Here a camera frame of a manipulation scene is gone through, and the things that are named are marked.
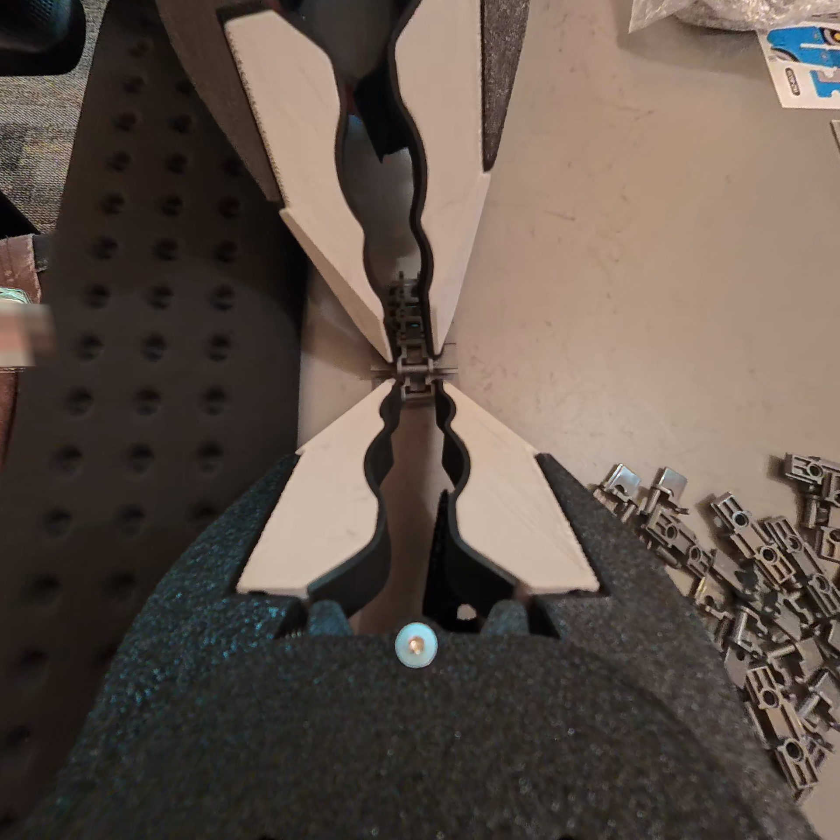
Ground pile of grey track pieces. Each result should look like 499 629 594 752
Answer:
589 453 840 807

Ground grey desk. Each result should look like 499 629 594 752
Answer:
297 0 840 840

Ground blue sticker sheet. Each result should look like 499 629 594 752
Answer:
756 23 840 110

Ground bubble wrap bag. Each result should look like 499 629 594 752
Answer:
628 0 840 35

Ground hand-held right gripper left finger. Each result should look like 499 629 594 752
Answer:
236 381 403 601

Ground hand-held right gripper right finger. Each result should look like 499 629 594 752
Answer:
433 381 601 599

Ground dark office chair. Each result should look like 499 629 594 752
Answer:
0 0 89 237

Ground black perforated foam pad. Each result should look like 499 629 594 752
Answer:
0 0 308 840

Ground grey track chain segment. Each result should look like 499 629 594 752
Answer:
369 274 458 382

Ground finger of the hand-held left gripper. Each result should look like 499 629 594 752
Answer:
387 0 494 358
225 8 396 363

